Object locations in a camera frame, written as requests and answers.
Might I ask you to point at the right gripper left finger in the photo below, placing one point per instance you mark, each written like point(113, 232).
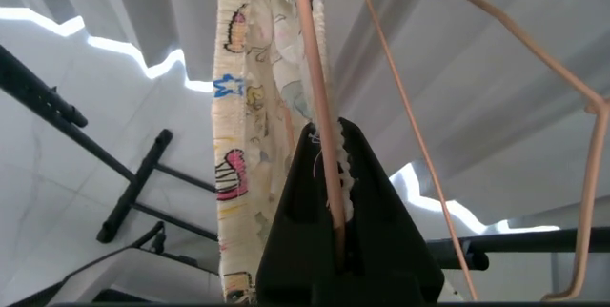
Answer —
point(300, 250)

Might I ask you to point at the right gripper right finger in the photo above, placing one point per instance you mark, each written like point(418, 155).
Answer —
point(386, 250)

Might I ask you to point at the cream printed garment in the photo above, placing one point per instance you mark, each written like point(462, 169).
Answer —
point(231, 121)

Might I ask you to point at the pink clothes hanger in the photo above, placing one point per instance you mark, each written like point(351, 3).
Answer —
point(319, 97)
point(592, 178)

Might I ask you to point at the black clothes rack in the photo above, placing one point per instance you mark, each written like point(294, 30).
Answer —
point(135, 184)

